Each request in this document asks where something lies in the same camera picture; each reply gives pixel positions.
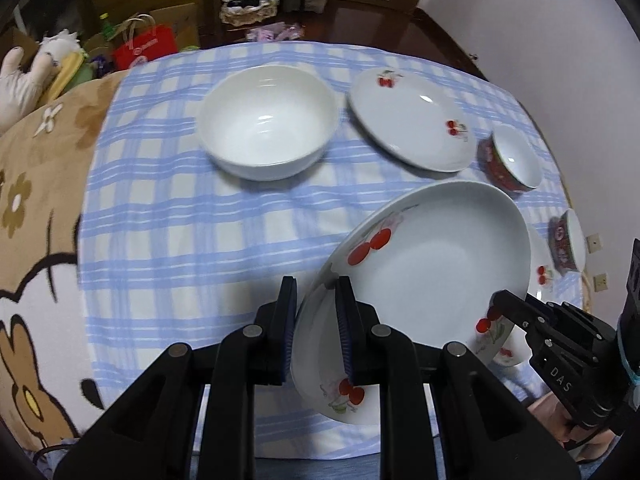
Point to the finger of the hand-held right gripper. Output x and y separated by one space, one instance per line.
530 317

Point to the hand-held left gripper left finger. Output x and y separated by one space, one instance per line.
287 332

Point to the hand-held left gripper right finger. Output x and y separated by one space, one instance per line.
346 332

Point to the small cherry print plate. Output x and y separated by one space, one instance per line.
410 120
542 260

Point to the red patterned bowl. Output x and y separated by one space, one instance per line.
515 157
572 240

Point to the large cherry print plate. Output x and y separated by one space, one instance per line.
440 260

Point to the large white bowl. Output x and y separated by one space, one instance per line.
270 120

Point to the person's right hand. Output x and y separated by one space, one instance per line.
590 445

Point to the blue plaid cloth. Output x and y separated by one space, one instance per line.
200 260

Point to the brown flower print blanket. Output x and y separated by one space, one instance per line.
40 210

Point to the pink packets on floor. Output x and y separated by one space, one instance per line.
275 32

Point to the red paper bag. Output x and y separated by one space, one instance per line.
145 47

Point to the cardboard box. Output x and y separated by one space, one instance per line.
17 42
175 25

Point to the wicker basket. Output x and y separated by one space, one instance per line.
247 2

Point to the yellow green plush toy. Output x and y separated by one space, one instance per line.
67 75

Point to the green bottle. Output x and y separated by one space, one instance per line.
107 27

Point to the pink and white plush toy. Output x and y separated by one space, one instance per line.
22 90

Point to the white fluffy plush toy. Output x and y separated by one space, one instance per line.
60 42

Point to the wall socket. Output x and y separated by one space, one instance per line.
594 243
600 282

